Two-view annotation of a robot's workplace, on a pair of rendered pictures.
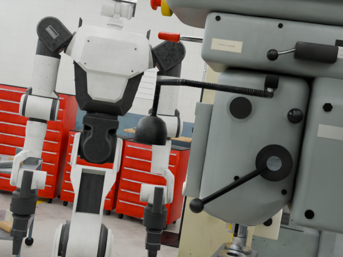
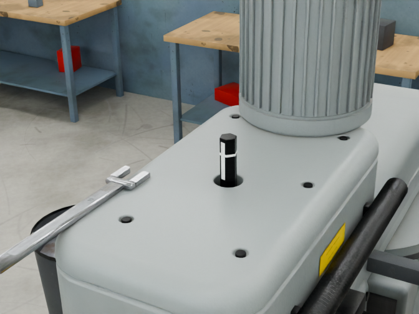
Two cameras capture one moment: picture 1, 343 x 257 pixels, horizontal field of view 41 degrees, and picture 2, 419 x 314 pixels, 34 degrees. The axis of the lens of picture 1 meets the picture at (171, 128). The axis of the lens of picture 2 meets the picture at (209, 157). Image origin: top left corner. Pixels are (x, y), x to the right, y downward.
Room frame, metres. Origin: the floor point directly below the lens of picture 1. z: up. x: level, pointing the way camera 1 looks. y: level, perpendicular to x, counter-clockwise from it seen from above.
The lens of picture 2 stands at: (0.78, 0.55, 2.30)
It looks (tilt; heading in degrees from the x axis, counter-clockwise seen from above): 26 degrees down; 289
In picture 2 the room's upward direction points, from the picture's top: 1 degrees counter-clockwise
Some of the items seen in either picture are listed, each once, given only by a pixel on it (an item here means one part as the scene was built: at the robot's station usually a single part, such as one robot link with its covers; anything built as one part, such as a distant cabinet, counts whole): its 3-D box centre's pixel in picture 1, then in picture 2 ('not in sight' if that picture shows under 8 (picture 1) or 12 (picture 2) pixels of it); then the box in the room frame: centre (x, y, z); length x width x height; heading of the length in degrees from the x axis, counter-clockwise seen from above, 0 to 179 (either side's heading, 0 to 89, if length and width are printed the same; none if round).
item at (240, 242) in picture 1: (239, 238); not in sight; (1.50, -0.28, 1.14); 0.05 x 0.05 x 0.06
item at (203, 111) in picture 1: (198, 149); not in sight; (1.03, -0.07, 1.45); 0.04 x 0.04 x 0.21; 80
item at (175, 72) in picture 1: (169, 59); not in sight; (1.77, 0.05, 1.70); 0.12 x 0.09 x 0.14; 8
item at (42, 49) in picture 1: (51, 39); not in sight; (1.70, 0.48, 1.70); 0.12 x 0.09 x 0.14; 9
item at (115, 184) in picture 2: not in sight; (73, 214); (1.15, -0.04, 1.89); 0.24 x 0.04 x 0.01; 78
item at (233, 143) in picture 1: (251, 147); not in sight; (1.01, -0.18, 1.47); 0.21 x 0.19 x 0.32; 170
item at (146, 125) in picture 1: (151, 129); not in sight; (1.03, 0.04, 1.47); 0.07 x 0.07 x 0.06
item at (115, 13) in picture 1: (115, 11); not in sight; (1.70, 0.27, 1.84); 0.10 x 0.07 x 0.09; 99
